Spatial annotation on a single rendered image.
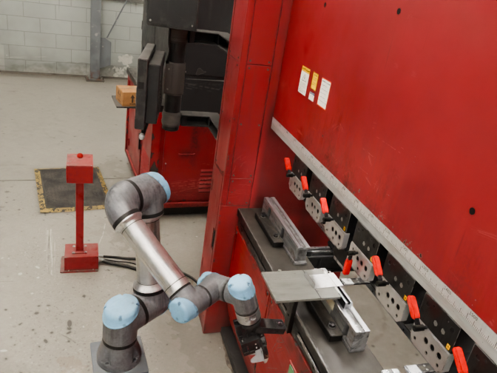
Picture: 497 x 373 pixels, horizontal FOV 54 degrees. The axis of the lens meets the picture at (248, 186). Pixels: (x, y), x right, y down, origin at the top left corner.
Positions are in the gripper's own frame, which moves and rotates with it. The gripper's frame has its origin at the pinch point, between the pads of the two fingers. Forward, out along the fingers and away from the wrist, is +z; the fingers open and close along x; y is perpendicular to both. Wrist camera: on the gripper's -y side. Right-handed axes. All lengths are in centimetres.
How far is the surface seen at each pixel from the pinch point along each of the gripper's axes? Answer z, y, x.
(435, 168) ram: -60, -56, 11
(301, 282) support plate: -0.7, -24.0, -28.0
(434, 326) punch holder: -24, -43, 30
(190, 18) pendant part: -88, -20, -127
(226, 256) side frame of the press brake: 39, -6, -112
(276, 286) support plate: -4.5, -13.6, -26.7
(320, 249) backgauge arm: 24, -49, -73
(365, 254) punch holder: -21.9, -42.0, -7.2
